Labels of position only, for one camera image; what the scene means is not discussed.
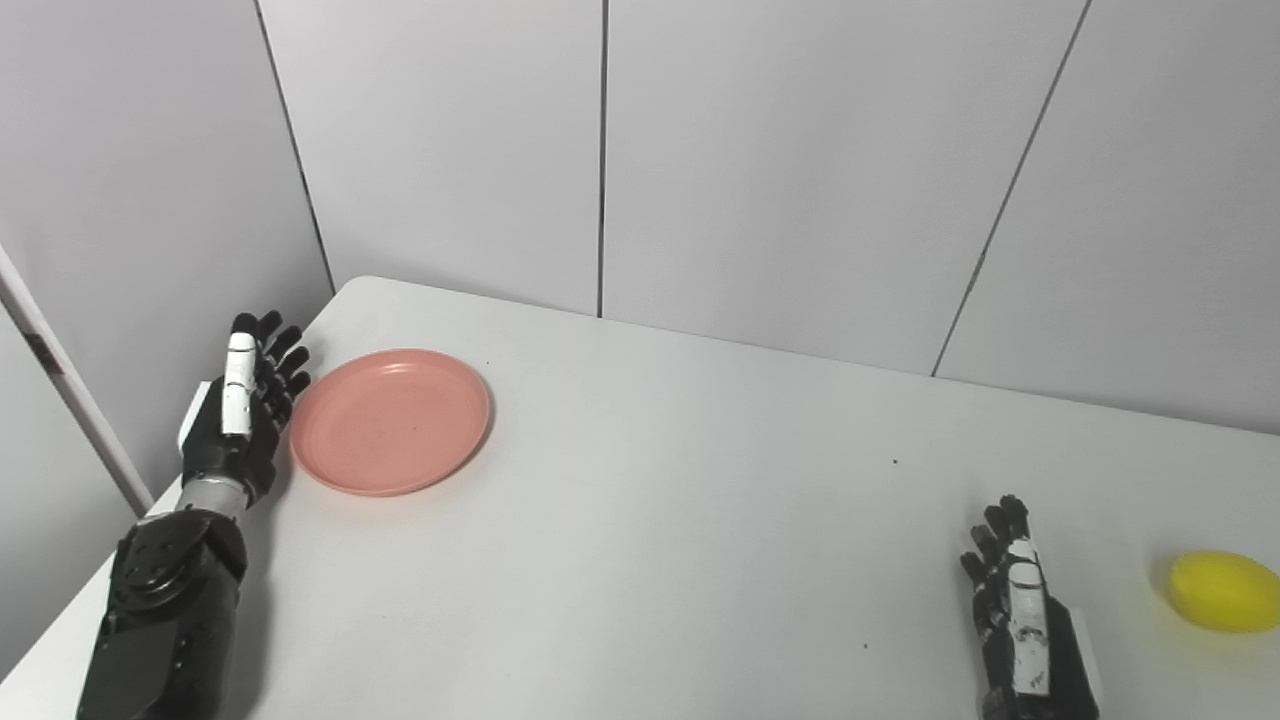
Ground pink plastic plate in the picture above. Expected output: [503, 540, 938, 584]
[290, 348, 493, 498]

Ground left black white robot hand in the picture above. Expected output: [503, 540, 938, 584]
[178, 311, 312, 511]

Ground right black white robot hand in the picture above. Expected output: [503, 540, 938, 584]
[960, 494, 1104, 720]

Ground white slanted pole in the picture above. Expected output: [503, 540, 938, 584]
[0, 245, 156, 516]

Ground yellow lemon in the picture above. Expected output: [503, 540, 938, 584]
[1167, 550, 1280, 633]

